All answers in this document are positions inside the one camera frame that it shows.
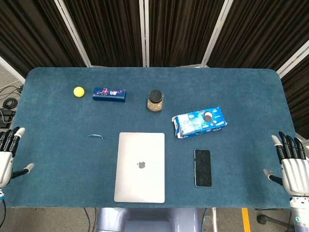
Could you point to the blue cookie box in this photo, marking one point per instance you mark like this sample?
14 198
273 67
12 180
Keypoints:
193 124

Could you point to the small blue strip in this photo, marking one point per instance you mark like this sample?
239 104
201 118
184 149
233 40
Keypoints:
96 136

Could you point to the dark blue rectangular box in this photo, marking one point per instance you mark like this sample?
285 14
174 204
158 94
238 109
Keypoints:
108 94

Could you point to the black floor power box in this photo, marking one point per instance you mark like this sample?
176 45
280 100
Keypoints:
6 117

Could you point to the white table leg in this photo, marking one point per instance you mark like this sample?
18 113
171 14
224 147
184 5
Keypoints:
214 220

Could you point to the yellow ball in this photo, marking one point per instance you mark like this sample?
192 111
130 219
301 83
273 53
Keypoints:
79 92

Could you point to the black smartphone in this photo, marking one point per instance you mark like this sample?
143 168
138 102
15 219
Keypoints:
203 168

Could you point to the right lavender robot arm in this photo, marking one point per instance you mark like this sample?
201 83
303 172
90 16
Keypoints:
300 212

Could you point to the blue table mat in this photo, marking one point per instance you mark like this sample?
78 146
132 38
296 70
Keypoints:
72 169

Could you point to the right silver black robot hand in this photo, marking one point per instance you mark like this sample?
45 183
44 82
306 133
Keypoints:
295 174

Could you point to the black office chair base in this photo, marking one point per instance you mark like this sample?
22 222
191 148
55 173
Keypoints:
270 218

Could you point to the lavender robot torso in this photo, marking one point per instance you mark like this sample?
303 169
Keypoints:
144 220

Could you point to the dark folding screen panel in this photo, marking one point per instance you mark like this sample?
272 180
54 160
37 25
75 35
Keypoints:
299 91
181 31
108 31
29 36
260 31

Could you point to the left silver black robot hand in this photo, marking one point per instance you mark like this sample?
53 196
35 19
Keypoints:
6 162

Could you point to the glass jar with black lid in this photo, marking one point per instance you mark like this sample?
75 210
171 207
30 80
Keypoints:
155 100

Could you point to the silver laptop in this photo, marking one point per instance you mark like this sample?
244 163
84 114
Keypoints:
140 178

